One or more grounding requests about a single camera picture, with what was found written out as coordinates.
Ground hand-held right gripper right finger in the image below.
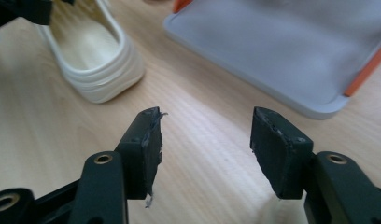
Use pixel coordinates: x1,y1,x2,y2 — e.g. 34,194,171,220
249,105,315,201

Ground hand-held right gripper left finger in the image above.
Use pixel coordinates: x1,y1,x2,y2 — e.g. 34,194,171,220
114,106,168,209

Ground cream clog shoe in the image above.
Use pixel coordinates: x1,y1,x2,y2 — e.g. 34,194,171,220
35,0,147,105

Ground grey shoe rack orange posts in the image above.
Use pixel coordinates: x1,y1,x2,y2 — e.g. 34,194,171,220
162,0,381,121

